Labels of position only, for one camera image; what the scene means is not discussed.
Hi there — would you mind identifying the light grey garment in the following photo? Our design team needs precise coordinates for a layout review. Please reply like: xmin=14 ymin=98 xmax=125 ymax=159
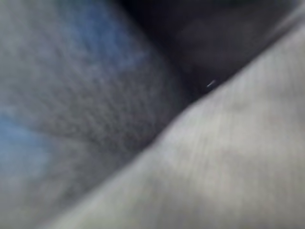
xmin=41 ymin=0 xmax=305 ymax=229

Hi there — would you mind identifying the grey textured sofa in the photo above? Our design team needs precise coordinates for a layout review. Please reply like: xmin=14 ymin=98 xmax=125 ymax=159
xmin=0 ymin=0 xmax=191 ymax=229

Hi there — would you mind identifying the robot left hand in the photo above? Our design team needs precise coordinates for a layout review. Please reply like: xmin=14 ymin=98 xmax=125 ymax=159
xmin=116 ymin=0 xmax=297 ymax=104

